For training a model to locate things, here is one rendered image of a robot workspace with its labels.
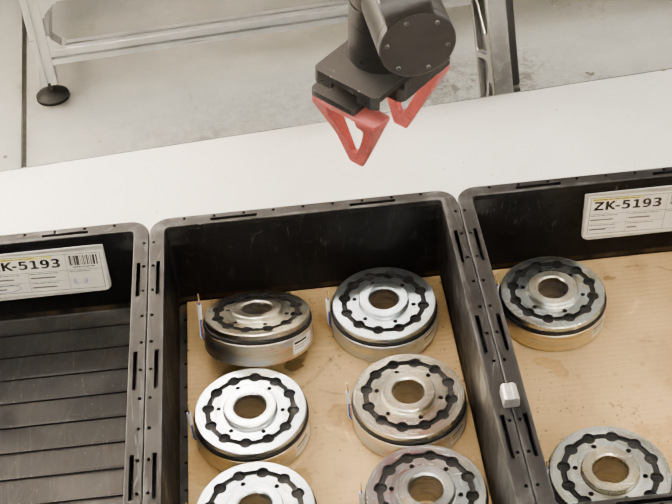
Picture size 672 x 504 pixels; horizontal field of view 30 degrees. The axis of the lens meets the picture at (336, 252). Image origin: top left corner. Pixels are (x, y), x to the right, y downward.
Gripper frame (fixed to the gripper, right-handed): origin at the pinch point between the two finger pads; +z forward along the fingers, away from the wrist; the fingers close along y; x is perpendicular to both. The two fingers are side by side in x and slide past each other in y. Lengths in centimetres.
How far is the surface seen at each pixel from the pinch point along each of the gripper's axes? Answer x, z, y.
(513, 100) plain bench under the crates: 16, 40, 53
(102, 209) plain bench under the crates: 46, 41, 4
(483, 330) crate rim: -14.6, 11.6, -3.8
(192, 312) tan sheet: 14.6, 24.3, -10.9
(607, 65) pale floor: 50, 117, 160
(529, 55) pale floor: 67, 118, 154
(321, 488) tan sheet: -9.7, 21.6, -20.1
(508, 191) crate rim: -6.1, 13.0, 13.3
